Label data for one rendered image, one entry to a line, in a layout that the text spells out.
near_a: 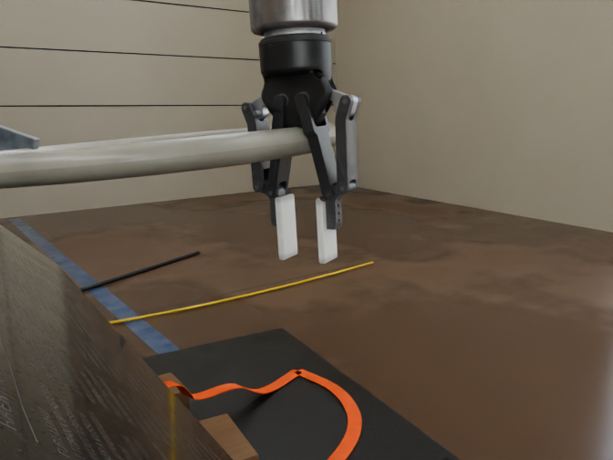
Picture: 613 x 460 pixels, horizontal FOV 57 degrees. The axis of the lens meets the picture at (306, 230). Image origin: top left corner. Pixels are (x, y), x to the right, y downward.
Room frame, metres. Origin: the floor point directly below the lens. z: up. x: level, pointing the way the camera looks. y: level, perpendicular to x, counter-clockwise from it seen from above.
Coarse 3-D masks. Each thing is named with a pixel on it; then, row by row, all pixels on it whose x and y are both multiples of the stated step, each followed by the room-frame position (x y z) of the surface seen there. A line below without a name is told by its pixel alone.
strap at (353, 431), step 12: (288, 372) 1.99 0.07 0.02; (300, 372) 1.99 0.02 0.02; (168, 384) 1.53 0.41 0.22; (228, 384) 1.72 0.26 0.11; (276, 384) 1.90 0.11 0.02; (324, 384) 1.90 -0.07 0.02; (336, 384) 1.90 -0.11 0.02; (192, 396) 1.59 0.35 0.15; (204, 396) 1.63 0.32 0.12; (348, 396) 1.82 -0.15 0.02; (348, 408) 1.74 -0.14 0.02; (348, 420) 1.66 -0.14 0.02; (360, 420) 1.66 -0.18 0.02; (348, 432) 1.59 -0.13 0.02; (360, 432) 1.59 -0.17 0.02; (348, 444) 1.53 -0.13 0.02; (336, 456) 1.47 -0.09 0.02
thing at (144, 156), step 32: (288, 128) 0.59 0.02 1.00; (0, 160) 0.49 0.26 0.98; (32, 160) 0.48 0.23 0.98; (64, 160) 0.48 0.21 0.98; (96, 160) 0.48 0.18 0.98; (128, 160) 0.49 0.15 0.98; (160, 160) 0.49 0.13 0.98; (192, 160) 0.50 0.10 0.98; (224, 160) 0.52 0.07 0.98; (256, 160) 0.54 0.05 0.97
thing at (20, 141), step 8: (0, 128) 0.84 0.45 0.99; (8, 128) 0.85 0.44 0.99; (0, 136) 0.85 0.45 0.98; (8, 136) 0.84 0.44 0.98; (16, 136) 0.84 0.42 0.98; (24, 136) 0.83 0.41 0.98; (32, 136) 0.84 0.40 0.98; (0, 144) 0.85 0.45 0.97; (8, 144) 0.84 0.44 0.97; (16, 144) 0.84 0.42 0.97; (24, 144) 0.83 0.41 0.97; (32, 144) 0.83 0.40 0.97
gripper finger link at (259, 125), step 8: (248, 104) 0.63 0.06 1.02; (248, 112) 0.63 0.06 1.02; (248, 120) 0.63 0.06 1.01; (256, 120) 0.63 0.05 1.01; (264, 120) 0.64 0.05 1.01; (248, 128) 0.63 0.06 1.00; (256, 128) 0.62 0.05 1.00; (264, 128) 0.63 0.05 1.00; (256, 168) 0.62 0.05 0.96; (264, 168) 0.63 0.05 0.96; (256, 176) 0.62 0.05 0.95; (264, 176) 0.64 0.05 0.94; (256, 184) 0.62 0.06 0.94; (256, 192) 0.62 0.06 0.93
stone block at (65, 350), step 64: (0, 256) 0.77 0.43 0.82; (0, 320) 0.46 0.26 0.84; (64, 320) 0.65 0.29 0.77; (0, 384) 0.32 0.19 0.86; (64, 384) 0.41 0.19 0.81; (128, 384) 0.56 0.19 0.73; (0, 448) 0.24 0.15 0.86; (64, 448) 0.29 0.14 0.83; (128, 448) 0.37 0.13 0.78; (192, 448) 0.49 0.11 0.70
